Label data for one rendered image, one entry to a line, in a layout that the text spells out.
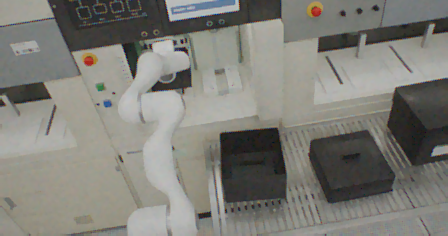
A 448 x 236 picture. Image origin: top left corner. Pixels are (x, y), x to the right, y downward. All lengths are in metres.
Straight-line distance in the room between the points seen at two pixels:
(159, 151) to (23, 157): 1.09
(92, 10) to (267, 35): 0.70
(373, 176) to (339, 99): 0.48
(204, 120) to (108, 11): 0.74
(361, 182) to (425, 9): 0.79
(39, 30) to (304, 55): 1.11
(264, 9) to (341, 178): 0.78
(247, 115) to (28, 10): 1.08
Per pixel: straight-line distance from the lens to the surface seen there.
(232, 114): 1.96
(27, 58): 1.75
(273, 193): 1.71
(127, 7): 1.55
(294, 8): 1.62
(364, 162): 1.78
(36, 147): 2.19
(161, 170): 1.26
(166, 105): 1.27
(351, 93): 2.08
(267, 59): 1.67
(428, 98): 1.92
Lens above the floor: 2.23
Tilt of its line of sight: 42 degrees down
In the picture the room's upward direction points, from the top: 8 degrees counter-clockwise
